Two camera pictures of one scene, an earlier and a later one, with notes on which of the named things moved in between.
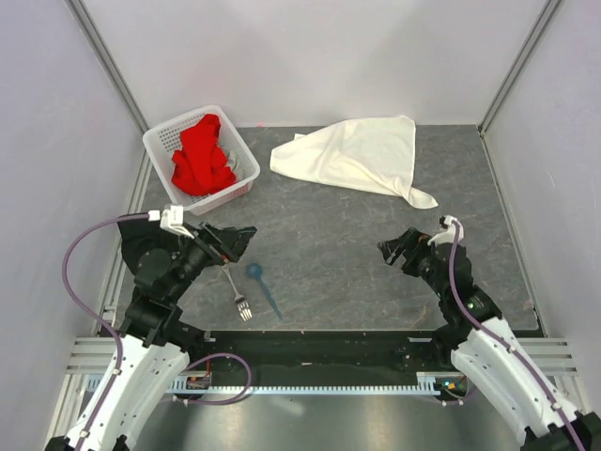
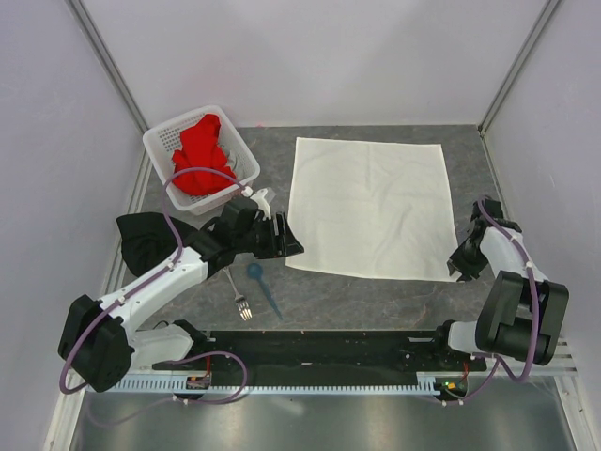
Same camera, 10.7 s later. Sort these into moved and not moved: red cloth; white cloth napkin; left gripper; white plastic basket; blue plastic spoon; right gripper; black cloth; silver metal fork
Moved: white cloth napkin; right gripper; left gripper
Not moved: black cloth; silver metal fork; white plastic basket; red cloth; blue plastic spoon
